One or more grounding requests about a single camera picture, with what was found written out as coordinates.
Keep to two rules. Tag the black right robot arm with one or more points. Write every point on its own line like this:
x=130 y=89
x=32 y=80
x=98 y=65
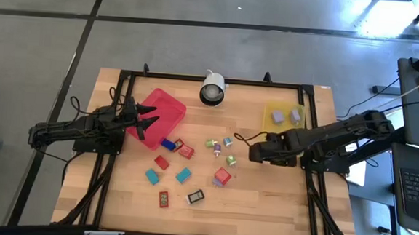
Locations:
x=339 y=134

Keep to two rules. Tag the grey desk base plate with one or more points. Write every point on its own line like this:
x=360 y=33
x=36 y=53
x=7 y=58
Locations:
x=376 y=189

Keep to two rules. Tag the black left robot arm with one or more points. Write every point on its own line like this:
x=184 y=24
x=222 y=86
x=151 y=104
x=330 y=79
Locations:
x=66 y=128

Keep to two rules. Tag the red wall charger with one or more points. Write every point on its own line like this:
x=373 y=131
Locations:
x=186 y=151
x=222 y=176

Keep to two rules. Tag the black laptop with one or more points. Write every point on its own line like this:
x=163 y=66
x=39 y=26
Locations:
x=418 y=188

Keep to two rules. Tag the small purple white charger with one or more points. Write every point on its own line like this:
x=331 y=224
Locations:
x=217 y=149

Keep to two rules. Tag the red green small block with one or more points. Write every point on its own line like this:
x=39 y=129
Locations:
x=163 y=199

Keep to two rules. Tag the red digital clock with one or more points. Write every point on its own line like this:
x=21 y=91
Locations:
x=178 y=145

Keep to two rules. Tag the blue block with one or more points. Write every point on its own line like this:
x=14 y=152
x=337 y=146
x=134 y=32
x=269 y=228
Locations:
x=167 y=144

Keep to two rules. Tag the black digital clock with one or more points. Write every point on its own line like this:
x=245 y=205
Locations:
x=196 y=196

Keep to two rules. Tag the small blue white charger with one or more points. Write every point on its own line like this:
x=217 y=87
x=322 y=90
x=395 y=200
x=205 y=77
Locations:
x=227 y=141

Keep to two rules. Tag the pink plastic bin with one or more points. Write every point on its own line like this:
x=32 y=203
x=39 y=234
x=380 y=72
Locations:
x=166 y=111

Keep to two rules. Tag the small green cube charger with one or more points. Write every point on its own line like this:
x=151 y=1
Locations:
x=210 y=143

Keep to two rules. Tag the black table frame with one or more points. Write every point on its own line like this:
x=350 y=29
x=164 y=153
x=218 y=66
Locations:
x=161 y=77

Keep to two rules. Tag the lavender wall charger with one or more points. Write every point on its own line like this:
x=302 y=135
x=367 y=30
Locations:
x=215 y=182

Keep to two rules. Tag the small green white charger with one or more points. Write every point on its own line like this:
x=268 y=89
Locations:
x=231 y=159

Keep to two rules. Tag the black side desk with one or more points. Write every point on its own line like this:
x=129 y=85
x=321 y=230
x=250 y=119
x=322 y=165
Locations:
x=414 y=108

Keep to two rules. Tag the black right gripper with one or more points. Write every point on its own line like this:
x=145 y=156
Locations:
x=273 y=150

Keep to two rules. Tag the yellow plastic bin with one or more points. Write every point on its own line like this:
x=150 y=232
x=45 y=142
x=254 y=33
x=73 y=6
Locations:
x=285 y=128

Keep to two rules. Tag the teal block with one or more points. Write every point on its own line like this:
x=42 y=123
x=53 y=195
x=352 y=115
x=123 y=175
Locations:
x=183 y=175
x=152 y=176

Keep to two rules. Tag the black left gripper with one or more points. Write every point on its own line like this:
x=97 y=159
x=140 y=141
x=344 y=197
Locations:
x=125 y=116

